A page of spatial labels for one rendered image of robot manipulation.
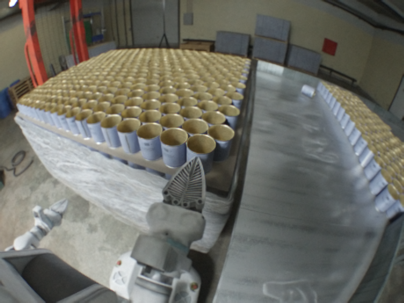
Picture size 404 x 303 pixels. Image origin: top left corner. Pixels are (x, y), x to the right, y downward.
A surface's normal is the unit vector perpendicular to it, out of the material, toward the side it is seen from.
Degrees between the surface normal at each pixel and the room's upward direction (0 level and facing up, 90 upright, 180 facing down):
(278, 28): 91
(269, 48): 88
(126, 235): 0
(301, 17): 90
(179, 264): 62
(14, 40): 90
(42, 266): 37
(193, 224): 9
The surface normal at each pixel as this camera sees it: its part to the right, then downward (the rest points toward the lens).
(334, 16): -0.29, 0.66
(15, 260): 0.99, 0.13
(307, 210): 0.03, -0.72
